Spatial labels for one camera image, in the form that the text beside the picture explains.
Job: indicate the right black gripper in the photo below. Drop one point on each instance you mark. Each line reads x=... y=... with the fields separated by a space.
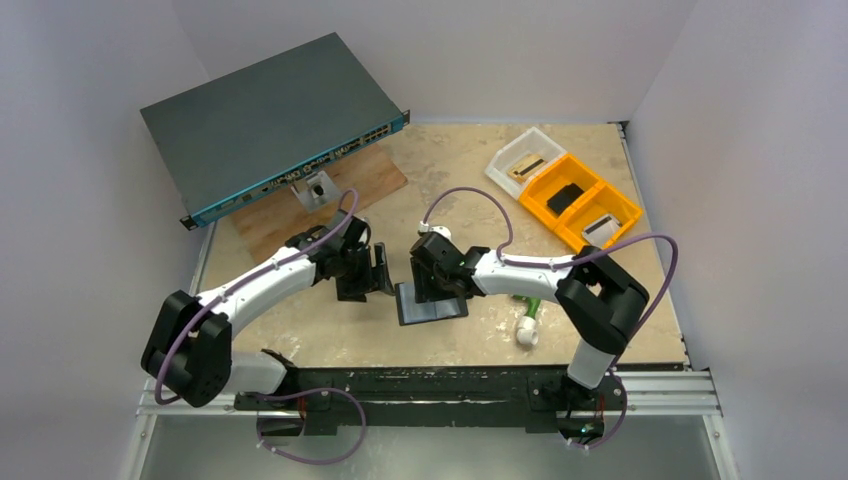
x=432 y=281

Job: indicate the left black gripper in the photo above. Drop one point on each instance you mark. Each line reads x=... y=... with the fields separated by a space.
x=372 y=276

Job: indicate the black leather card holder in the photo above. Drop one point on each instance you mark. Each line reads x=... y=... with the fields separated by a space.
x=410 y=312

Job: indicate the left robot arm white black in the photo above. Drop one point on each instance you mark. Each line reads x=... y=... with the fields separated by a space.
x=190 y=350

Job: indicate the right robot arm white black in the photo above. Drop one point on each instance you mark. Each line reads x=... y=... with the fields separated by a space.
x=604 y=303

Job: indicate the black card in yellow bin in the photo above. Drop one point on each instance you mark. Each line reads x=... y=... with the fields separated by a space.
x=564 y=198

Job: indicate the gold card in white bin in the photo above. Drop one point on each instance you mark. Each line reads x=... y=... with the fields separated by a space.
x=525 y=167

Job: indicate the silver card in yellow bin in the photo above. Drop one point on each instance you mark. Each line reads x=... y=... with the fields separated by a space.
x=600 y=232

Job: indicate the wooden board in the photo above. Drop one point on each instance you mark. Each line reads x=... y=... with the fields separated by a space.
x=265 y=224

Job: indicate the green white pipe fitting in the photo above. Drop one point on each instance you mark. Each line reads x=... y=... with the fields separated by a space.
x=526 y=333

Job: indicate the yellow plastic bin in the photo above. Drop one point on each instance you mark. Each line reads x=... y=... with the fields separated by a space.
x=600 y=197

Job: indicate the small metal bracket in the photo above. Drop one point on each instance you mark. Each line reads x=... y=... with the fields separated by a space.
x=316 y=191

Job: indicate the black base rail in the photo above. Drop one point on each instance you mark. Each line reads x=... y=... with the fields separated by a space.
x=537 y=399

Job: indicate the grey blue network switch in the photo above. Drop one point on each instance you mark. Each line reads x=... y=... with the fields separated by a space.
x=245 y=135

